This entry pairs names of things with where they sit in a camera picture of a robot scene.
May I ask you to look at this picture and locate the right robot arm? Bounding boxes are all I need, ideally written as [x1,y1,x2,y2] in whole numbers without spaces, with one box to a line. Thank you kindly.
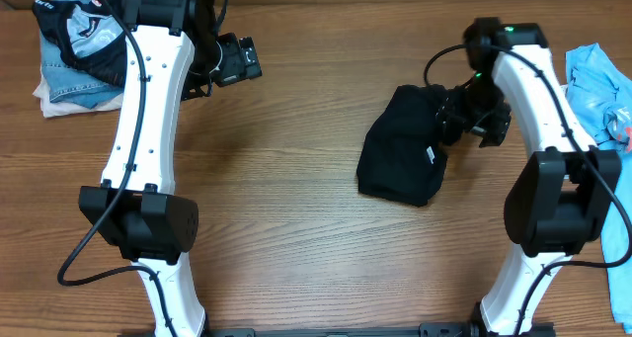
[420,18,622,336]

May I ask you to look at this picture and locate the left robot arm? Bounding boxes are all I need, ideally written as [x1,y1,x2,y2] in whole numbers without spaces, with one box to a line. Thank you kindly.
[79,0,262,336]

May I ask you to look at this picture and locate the black and grey jersey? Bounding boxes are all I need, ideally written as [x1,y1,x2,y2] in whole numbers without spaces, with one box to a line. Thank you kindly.
[32,0,126,87]

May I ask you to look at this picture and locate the black t-shirt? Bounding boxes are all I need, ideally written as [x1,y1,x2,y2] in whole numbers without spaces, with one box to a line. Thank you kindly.
[356,85,451,207]

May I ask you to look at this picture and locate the folded white cloth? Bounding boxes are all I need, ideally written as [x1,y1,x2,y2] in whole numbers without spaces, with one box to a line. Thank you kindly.
[33,76,123,119]

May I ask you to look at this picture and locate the folded blue denim jeans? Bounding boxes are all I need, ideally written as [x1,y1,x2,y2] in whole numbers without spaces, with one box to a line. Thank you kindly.
[39,35,122,110]

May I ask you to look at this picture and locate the light blue garment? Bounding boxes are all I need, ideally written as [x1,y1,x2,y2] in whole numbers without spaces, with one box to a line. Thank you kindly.
[566,43,631,335]

